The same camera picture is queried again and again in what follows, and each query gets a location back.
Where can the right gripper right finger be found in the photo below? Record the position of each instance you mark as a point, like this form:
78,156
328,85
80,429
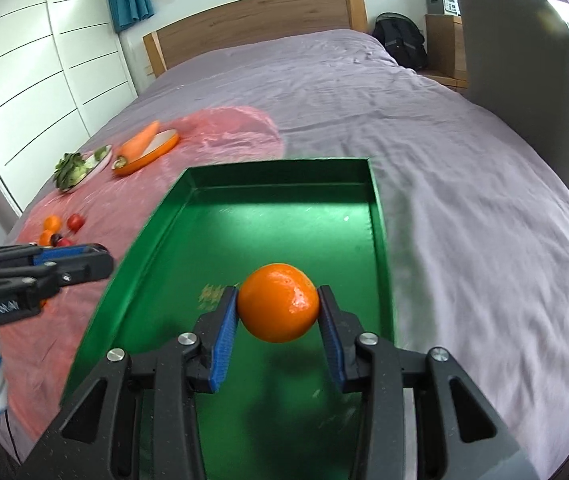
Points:
328,321

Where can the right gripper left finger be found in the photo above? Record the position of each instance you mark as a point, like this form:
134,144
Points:
226,323

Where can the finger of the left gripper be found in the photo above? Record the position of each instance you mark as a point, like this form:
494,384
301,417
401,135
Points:
73,271
33,254

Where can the orange mandarin back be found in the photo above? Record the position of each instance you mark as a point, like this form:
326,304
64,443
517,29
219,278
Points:
52,223

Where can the orange mandarin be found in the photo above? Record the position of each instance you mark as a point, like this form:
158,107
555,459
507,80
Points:
52,223
278,303
45,238

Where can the red apple top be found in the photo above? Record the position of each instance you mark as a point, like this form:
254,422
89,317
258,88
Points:
75,222

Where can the red apple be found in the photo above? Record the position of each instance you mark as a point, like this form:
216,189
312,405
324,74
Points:
64,242
75,222

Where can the dark plum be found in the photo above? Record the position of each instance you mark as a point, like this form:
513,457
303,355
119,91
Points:
55,239

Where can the pink plastic sheet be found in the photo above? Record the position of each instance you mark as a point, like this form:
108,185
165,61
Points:
38,352

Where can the green bok choy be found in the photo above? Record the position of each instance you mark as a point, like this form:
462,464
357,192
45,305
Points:
70,170

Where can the green tray box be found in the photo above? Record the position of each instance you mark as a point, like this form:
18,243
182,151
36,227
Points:
277,413

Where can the patterned white plate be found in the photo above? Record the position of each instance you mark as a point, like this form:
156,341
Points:
93,167

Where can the small bok choy piece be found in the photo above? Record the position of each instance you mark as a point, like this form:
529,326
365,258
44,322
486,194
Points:
100,153

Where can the carrot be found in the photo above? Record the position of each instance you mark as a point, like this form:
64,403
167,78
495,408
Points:
135,146

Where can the purple bed sheet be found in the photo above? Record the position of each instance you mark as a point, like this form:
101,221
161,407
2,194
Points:
477,224

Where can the orange oval dish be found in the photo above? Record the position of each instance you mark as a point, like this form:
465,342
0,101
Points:
162,143

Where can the white wardrobe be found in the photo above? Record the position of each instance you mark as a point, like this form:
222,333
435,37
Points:
63,76

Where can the wooden nightstand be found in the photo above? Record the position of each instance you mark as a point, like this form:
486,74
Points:
445,50

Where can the black backpack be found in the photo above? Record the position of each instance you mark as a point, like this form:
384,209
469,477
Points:
401,39

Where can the wooden headboard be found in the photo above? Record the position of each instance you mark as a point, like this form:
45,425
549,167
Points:
243,22

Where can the grey office chair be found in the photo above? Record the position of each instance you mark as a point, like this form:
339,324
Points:
517,54

